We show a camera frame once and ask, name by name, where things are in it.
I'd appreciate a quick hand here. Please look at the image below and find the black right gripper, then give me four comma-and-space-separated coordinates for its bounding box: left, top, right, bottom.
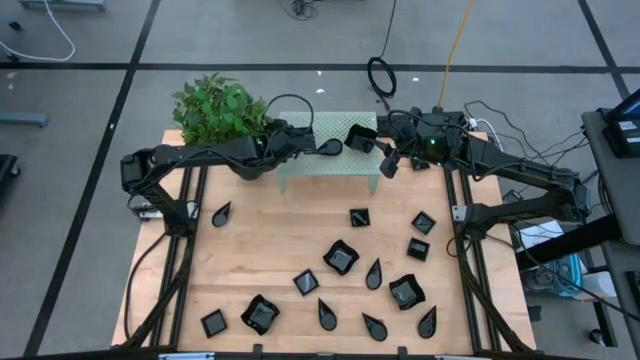
373, 122, 426, 180

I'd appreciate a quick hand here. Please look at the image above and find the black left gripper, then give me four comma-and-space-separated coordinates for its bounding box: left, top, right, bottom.
264, 124, 321, 160

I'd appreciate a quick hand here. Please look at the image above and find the black teardrop mini plate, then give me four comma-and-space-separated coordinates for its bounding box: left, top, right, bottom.
211, 200, 233, 229
364, 257, 384, 291
361, 312, 390, 343
316, 137, 345, 157
317, 297, 339, 332
417, 304, 439, 340

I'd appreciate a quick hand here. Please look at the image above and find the black wavy mini plate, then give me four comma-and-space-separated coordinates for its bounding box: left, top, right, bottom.
322, 238, 361, 277
388, 273, 427, 312
343, 123, 380, 155
240, 293, 281, 337

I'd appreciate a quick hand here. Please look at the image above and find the black square mini plate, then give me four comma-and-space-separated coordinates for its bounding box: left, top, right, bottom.
410, 210, 438, 236
200, 308, 229, 339
406, 237, 432, 263
292, 268, 321, 297
349, 207, 372, 229

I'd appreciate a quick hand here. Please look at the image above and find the black perforated metal box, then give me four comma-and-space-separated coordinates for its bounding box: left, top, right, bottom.
375, 110, 469, 137

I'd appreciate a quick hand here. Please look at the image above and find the green perforated metal shelf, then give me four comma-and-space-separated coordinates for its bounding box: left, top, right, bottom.
277, 110, 380, 195

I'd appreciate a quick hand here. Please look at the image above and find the green potted plant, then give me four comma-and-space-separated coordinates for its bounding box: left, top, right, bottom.
171, 72, 280, 182

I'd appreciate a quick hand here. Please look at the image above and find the white paper sheet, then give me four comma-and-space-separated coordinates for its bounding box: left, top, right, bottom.
517, 219, 566, 251

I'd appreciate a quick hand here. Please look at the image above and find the black desk beam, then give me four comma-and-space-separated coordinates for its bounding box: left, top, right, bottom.
514, 213, 624, 274

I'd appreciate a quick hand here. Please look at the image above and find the grey side desk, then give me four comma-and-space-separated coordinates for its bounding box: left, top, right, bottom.
581, 107, 640, 246

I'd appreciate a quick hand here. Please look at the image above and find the white floor box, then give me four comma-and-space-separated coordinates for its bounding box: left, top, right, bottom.
582, 272, 619, 301

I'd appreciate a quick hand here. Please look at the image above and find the grey desk foot bar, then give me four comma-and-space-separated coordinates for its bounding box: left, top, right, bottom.
18, 0, 107, 11
0, 111, 50, 128

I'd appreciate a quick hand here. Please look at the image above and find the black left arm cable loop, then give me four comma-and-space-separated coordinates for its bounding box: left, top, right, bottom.
263, 93, 316, 136

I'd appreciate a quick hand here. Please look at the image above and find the black coiled floor cable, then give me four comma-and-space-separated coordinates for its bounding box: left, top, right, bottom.
366, 0, 400, 112

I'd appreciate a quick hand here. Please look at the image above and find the white power cable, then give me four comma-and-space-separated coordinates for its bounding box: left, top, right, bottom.
467, 117, 505, 164

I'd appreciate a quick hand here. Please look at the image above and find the yellow floor cable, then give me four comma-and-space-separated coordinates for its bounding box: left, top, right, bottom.
437, 0, 476, 110

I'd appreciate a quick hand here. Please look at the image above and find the black floor cable bundle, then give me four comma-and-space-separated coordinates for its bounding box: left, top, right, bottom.
285, 0, 315, 21

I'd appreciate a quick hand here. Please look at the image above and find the black thin floor cable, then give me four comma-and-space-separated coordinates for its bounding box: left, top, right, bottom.
463, 99, 594, 199

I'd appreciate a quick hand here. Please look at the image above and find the black aluminium table frame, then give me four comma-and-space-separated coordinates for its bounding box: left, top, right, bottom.
113, 112, 539, 360

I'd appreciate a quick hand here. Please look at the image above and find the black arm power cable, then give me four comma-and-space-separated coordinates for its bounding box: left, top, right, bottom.
122, 231, 170, 342

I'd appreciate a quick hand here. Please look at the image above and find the white floor cable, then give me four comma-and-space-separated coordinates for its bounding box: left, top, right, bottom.
0, 0, 77, 63

